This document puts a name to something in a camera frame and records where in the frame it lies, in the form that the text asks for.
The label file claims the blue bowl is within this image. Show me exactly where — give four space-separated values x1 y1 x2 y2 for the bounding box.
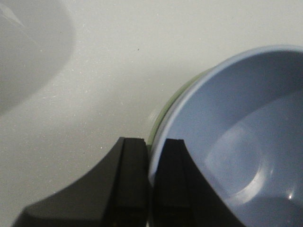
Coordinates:
148 45 303 227

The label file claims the light green bowl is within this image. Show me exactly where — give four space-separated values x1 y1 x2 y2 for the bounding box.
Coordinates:
147 69 211 153

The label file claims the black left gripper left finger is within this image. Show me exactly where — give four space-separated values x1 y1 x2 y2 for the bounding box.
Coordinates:
14 137 149 227

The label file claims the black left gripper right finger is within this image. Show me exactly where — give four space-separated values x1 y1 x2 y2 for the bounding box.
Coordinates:
150 139 243 227

